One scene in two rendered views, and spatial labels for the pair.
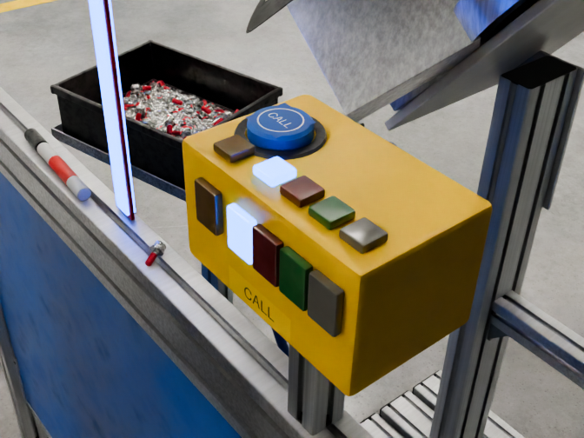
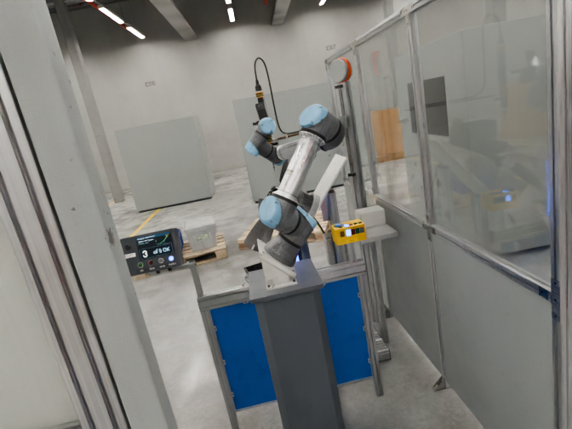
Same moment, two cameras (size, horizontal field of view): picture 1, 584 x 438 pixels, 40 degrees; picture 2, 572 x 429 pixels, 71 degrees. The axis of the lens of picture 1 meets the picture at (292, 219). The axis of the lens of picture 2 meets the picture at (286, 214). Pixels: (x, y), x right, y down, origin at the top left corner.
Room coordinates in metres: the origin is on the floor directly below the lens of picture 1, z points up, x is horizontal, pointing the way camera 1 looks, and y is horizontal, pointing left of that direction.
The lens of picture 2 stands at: (-0.53, 1.78, 1.70)
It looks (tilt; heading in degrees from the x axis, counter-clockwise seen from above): 15 degrees down; 305
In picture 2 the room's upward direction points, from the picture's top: 11 degrees counter-clockwise
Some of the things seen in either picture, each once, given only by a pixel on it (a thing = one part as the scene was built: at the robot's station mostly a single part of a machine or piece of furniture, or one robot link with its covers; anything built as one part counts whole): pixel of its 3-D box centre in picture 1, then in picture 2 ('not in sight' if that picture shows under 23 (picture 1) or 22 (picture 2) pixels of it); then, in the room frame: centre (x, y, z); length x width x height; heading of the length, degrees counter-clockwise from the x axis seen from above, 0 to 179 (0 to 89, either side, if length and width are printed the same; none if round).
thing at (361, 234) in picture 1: (363, 235); not in sight; (0.31, -0.04, 1.08); 0.02 x 0.02 x 0.01; 40
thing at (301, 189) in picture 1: (301, 191); not in sight; (0.35, -0.01, 1.08); 0.02 x 0.02 x 0.01; 40
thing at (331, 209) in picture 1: (331, 212); not in sight; (0.33, -0.02, 1.08); 0.02 x 0.02 x 0.01; 40
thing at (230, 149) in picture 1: (234, 148); not in sight; (0.39, 0.03, 1.08); 0.02 x 0.02 x 0.01; 40
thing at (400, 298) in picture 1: (325, 238); (348, 233); (0.38, -0.02, 1.02); 0.16 x 0.10 x 0.11; 40
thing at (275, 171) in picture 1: (275, 171); not in sight; (0.37, 0.01, 1.08); 0.02 x 0.02 x 0.01; 40
